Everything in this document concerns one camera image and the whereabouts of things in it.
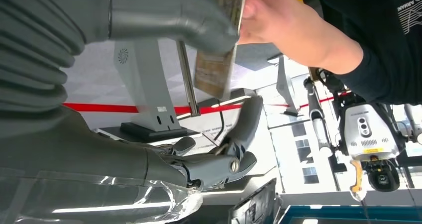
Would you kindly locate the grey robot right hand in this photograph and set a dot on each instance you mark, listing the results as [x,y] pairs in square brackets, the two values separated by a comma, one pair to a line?
[82,169]

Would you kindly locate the person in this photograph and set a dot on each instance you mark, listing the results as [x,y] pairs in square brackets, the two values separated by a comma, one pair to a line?
[379,44]

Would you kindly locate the white background kiosk stand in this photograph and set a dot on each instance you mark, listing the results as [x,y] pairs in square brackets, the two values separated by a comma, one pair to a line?
[286,87]

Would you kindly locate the grey kiosk stand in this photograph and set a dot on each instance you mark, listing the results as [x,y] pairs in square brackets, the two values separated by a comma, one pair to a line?
[145,84]

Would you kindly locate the white background humanoid robot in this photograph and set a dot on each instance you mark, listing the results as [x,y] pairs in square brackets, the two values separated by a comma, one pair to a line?
[369,130]

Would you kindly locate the black angled panel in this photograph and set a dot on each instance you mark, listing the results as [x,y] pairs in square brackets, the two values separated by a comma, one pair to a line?
[254,206]

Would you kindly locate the teal box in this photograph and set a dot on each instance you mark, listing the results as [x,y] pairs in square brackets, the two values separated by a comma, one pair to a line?
[346,216]

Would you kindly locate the chrome stanchion post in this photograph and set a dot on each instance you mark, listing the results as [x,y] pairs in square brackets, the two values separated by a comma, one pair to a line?
[188,80]

